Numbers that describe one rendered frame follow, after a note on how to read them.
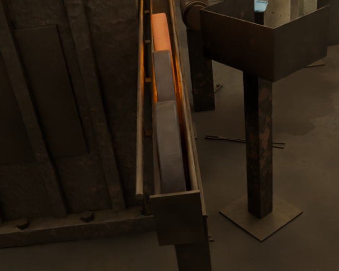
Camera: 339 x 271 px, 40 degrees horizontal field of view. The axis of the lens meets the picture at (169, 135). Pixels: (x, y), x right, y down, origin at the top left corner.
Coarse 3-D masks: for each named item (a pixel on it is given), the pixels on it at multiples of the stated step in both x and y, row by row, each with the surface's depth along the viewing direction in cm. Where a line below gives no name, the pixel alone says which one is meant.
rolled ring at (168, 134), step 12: (156, 108) 72; (168, 108) 72; (156, 120) 70; (168, 120) 69; (168, 132) 68; (168, 144) 68; (180, 144) 82; (168, 156) 67; (180, 156) 67; (168, 168) 68; (180, 168) 67; (168, 180) 68; (180, 180) 68; (168, 192) 69
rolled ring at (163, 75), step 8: (160, 56) 86; (168, 56) 85; (160, 64) 84; (168, 64) 84; (160, 72) 83; (168, 72) 83; (160, 80) 83; (168, 80) 82; (160, 88) 82; (168, 88) 82; (160, 96) 82; (168, 96) 82; (176, 104) 83
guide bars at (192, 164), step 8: (168, 0) 144; (176, 32) 125; (176, 40) 120; (176, 48) 116; (176, 56) 113; (176, 64) 110; (184, 88) 101; (184, 96) 98; (184, 104) 96; (184, 112) 93; (184, 120) 91; (184, 128) 90; (192, 144) 85; (192, 152) 83; (192, 160) 81; (192, 168) 79; (192, 176) 78; (192, 184) 76
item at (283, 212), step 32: (224, 0) 130; (224, 32) 121; (256, 32) 112; (288, 32) 111; (320, 32) 118; (224, 64) 127; (256, 64) 116; (288, 64) 115; (256, 96) 133; (256, 128) 139; (256, 160) 145; (256, 192) 152; (256, 224) 155
